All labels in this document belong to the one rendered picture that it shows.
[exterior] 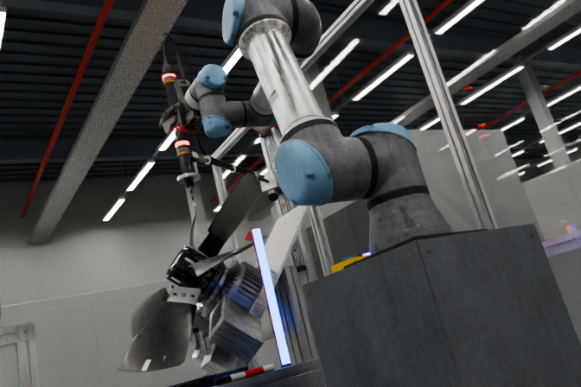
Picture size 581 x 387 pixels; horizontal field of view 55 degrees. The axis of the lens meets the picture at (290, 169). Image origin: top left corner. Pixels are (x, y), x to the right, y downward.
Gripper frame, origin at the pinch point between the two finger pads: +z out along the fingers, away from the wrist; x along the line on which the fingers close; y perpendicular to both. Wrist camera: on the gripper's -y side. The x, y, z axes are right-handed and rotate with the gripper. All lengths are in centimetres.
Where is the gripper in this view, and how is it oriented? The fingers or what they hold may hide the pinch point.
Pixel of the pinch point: (174, 123)
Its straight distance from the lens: 185.7
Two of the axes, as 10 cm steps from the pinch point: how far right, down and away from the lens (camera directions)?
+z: -4.7, 3.8, 8.0
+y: 2.4, 9.2, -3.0
